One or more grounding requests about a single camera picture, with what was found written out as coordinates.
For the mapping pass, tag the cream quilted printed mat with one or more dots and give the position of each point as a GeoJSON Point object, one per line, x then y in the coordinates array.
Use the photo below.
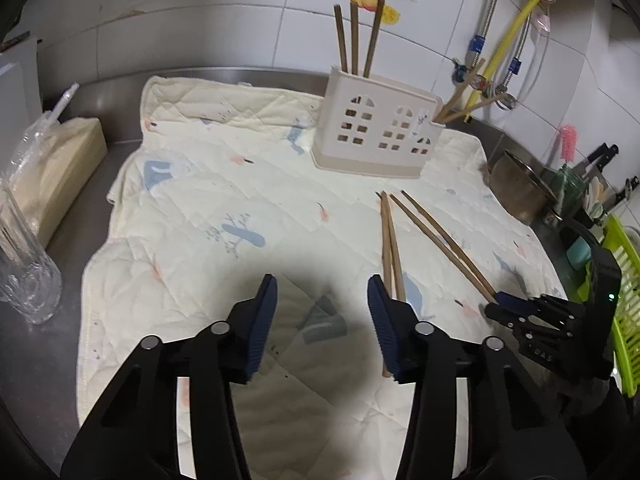
{"type": "Point", "coordinates": [225, 170]}

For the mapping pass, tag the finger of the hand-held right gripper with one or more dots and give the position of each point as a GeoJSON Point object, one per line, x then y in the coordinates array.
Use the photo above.
{"type": "Point", "coordinates": [510, 301]}
{"type": "Point", "coordinates": [505, 317]}

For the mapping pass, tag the white plastic spoon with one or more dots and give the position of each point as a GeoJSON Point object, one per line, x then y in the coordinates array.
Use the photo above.
{"type": "Point", "coordinates": [595, 195]}

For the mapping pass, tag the green glass jar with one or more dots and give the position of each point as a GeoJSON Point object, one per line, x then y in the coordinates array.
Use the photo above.
{"type": "Point", "coordinates": [570, 187]}

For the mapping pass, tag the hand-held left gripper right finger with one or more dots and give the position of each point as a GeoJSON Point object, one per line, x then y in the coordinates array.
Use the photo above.
{"type": "Point", "coordinates": [385, 330]}

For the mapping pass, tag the brown wooden chopstick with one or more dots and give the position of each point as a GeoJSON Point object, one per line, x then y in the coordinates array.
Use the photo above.
{"type": "Point", "coordinates": [395, 260]}
{"type": "Point", "coordinates": [341, 35]}
{"type": "Point", "coordinates": [385, 240]}
{"type": "Point", "coordinates": [354, 35]}
{"type": "Point", "coordinates": [374, 35]}
{"type": "Point", "coordinates": [450, 241]}
{"type": "Point", "coordinates": [465, 84]}
{"type": "Point", "coordinates": [475, 107]}
{"type": "Point", "coordinates": [439, 247]}

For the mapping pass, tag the green plastic basket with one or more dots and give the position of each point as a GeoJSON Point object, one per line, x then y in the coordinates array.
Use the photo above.
{"type": "Point", "coordinates": [627, 320]}

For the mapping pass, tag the metal water valve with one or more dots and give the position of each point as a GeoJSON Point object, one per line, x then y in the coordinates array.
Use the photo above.
{"type": "Point", "coordinates": [505, 101]}

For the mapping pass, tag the teal cup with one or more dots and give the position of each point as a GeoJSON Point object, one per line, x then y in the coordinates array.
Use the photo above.
{"type": "Point", "coordinates": [580, 252]}

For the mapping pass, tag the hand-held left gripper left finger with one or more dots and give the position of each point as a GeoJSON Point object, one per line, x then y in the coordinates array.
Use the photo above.
{"type": "Point", "coordinates": [260, 330]}

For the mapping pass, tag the beige plastic chopstick holder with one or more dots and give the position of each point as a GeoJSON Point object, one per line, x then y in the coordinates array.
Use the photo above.
{"type": "Point", "coordinates": [340, 90]}

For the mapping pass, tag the clear drinking glass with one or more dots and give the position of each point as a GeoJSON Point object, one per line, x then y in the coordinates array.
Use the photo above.
{"type": "Point", "coordinates": [30, 285]}

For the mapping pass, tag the pink bottle brush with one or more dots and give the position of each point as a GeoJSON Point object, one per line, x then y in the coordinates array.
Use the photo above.
{"type": "Point", "coordinates": [567, 142]}

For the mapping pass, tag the thin white tube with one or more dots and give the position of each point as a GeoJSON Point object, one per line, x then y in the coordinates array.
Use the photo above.
{"type": "Point", "coordinates": [544, 55]}

